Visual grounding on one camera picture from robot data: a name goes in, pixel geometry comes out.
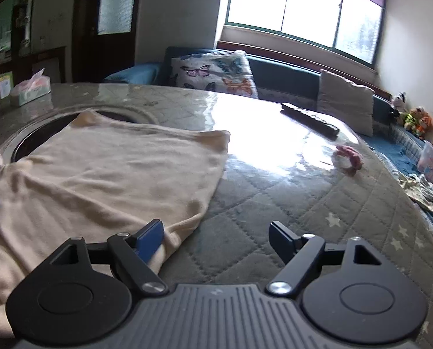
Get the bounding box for beige knit sweater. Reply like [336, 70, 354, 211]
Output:
[0, 110, 230, 339]

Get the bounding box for round black induction cooker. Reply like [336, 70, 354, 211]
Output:
[9, 108, 156, 164]

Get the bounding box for quilted grey table cover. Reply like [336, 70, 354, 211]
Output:
[0, 83, 433, 348]

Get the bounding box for pink hair accessory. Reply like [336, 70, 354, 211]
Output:
[332, 145, 364, 176]

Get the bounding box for tissue box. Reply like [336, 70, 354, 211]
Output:
[9, 68, 51, 107]

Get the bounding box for black remote control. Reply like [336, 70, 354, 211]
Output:
[281, 103, 340, 140]

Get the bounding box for patterned cloth pile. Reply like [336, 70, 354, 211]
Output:
[398, 173, 433, 213]

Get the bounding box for grey square cushion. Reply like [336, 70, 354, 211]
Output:
[316, 70, 373, 136]

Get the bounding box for blue corner sofa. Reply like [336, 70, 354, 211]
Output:
[103, 46, 433, 241]

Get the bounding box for orange plush toys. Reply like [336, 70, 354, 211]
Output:
[403, 106, 432, 140]

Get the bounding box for black white plush toy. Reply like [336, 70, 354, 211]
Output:
[391, 92, 407, 117]

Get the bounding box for butterfly print pillow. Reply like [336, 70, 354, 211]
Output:
[171, 51, 258, 99]

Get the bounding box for dark wooden door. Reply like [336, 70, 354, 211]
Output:
[71, 0, 139, 83]

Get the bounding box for window with green frame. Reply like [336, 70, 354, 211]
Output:
[226, 0, 386, 66]

